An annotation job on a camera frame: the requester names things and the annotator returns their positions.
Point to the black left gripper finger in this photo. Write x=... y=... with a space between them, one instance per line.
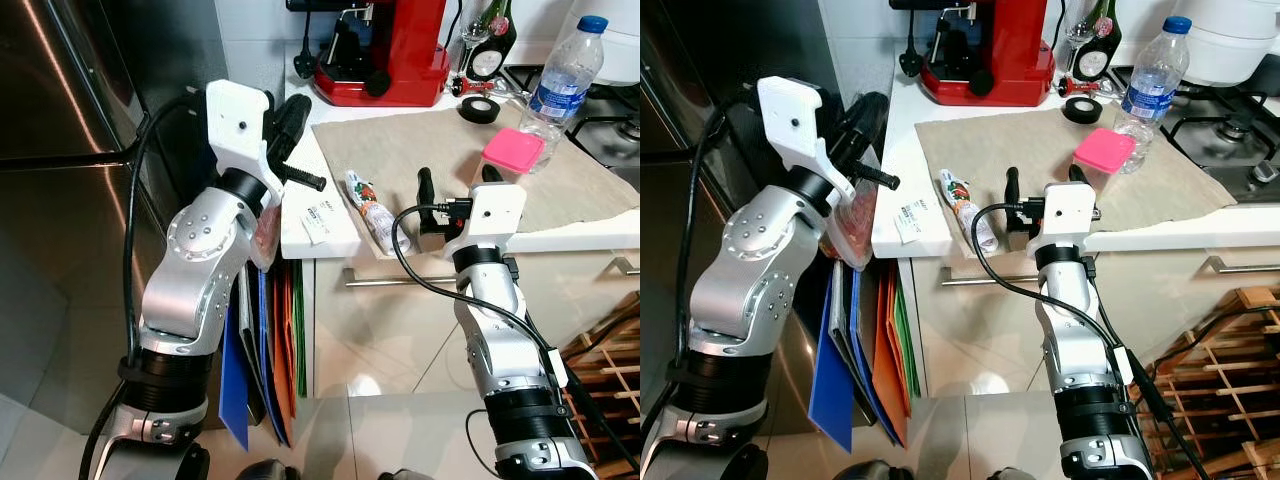
x=290 y=125
x=878 y=178
x=868 y=125
x=303 y=179

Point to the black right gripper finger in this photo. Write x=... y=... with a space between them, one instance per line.
x=1078 y=175
x=427 y=200
x=1015 y=200
x=491 y=175

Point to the clear container with red meat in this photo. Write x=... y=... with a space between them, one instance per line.
x=855 y=230
x=268 y=235

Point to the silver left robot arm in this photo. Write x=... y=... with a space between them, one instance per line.
x=750 y=270
x=200 y=270

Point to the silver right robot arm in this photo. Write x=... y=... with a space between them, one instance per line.
x=1075 y=350
x=500 y=350

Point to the pink lid food container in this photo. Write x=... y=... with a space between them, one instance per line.
x=1103 y=150
x=513 y=150

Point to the small white paper packet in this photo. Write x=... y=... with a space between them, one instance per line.
x=317 y=222
x=912 y=220

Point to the beige counter mat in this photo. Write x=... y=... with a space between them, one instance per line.
x=1020 y=140
x=420 y=140

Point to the black tape roll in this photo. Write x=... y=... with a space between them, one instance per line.
x=1068 y=110
x=465 y=110

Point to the small red silver gadget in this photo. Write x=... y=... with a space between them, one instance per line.
x=1075 y=88
x=462 y=86

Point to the beige kitchen cabinet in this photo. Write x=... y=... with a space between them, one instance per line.
x=400 y=330
x=1000 y=330

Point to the clear plastic water bottle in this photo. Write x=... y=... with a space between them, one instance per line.
x=1152 y=90
x=565 y=90

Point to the dark bottle round label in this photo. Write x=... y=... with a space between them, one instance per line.
x=1095 y=62
x=492 y=62

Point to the steel gas hob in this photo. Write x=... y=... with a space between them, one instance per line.
x=1230 y=130
x=610 y=125

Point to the red coffee machine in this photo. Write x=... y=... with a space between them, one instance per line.
x=1010 y=50
x=410 y=50

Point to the clear wine glass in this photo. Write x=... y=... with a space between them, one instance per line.
x=475 y=30
x=1078 y=25

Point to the green board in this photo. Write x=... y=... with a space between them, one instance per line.
x=300 y=340
x=908 y=340

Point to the white pot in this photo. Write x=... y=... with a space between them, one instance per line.
x=622 y=50
x=1235 y=45

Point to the wooden slatted rack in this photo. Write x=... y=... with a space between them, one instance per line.
x=1262 y=296
x=620 y=316

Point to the robot right leg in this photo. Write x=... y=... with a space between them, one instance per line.
x=405 y=475
x=1010 y=475

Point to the robot leg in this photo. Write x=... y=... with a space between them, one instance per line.
x=270 y=470
x=405 y=475
x=1010 y=475
x=865 y=470

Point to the robot left leg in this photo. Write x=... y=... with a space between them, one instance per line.
x=865 y=470
x=270 y=470

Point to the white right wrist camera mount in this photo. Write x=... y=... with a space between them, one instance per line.
x=1068 y=215
x=490 y=215

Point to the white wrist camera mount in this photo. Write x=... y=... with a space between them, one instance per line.
x=790 y=120
x=240 y=125
x=1068 y=215
x=490 y=215

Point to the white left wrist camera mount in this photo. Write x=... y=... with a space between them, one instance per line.
x=790 y=120
x=240 y=125

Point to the black board blue frame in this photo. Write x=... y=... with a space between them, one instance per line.
x=850 y=320
x=250 y=330

